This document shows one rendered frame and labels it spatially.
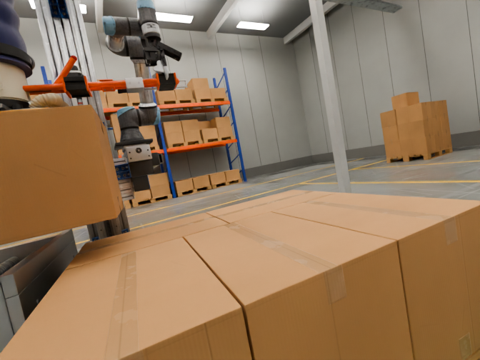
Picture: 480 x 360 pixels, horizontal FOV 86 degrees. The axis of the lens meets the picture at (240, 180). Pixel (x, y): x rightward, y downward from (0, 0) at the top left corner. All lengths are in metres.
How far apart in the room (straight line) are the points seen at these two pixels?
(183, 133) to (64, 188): 8.00
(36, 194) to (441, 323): 1.22
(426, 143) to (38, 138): 7.24
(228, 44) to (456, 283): 11.90
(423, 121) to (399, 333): 6.87
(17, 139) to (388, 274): 1.11
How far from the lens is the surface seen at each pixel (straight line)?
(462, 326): 1.00
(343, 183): 3.93
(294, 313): 0.56
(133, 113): 1.83
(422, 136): 7.47
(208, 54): 11.70
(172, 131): 8.83
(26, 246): 1.61
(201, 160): 10.34
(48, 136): 1.04
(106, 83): 1.23
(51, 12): 2.23
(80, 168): 1.01
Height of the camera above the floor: 0.79
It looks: 4 degrees down
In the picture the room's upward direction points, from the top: 11 degrees counter-clockwise
